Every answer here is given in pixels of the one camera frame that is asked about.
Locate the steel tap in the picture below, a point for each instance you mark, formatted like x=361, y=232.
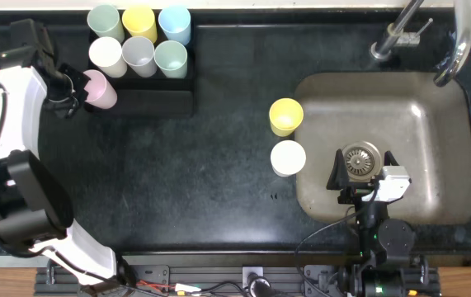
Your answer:
x=464, y=41

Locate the yellow cup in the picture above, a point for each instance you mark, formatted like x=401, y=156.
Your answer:
x=138, y=20
x=285, y=115

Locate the blue cup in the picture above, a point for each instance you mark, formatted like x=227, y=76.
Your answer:
x=174, y=22

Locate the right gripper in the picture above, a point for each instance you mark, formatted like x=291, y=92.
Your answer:
x=348, y=194

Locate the white cup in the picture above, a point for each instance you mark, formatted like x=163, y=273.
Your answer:
x=105, y=53
x=288, y=158

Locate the mounting rail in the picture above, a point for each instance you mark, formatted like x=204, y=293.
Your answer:
x=210, y=276

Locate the mint green cup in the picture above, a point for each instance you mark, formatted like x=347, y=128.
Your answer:
x=105, y=20
x=171, y=57

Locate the black tray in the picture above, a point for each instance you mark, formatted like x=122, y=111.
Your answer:
x=156, y=103

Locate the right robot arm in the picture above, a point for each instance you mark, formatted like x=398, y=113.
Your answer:
x=396, y=237

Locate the grey cup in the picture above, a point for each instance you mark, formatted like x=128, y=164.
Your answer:
x=138, y=53

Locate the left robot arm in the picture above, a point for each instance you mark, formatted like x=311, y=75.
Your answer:
x=16, y=107

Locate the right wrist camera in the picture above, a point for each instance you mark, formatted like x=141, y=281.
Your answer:
x=389, y=183

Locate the pink cup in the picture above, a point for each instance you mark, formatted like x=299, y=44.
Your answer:
x=103, y=92

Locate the steel sink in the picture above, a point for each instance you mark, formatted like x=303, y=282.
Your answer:
x=425, y=144

